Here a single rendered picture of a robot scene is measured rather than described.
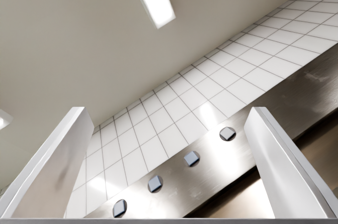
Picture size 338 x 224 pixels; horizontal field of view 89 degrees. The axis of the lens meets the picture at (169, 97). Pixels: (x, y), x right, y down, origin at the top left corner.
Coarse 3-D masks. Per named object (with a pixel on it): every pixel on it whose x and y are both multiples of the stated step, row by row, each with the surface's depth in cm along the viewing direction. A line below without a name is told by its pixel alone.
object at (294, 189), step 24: (264, 120) 9; (264, 144) 9; (288, 144) 8; (264, 168) 9; (288, 168) 7; (312, 168) 7; (288, 192) 7; (312, 192) 6; (288, 216) 7; (312, 216) 6; (336, 216) 5
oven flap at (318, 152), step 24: (336, 120) 58; (312, 144) 55; (336, 144) 51; (336, 168) 46; (240, 192) 55; (264, 192) 51; (336, 192) 41; (192, 216) 57; (216, 216) 53; (240, 216) 49; (264, 216) 46
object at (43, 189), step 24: (72, 120) 9; (48, 144) 8; (72, 144) 9; (24, 168) 7; (48, 168) 7; (72, 168) 9; (24, 192) 6; (48, 192) 7; (0, 216) 5; (24, 216) 6; (48, 216) 7
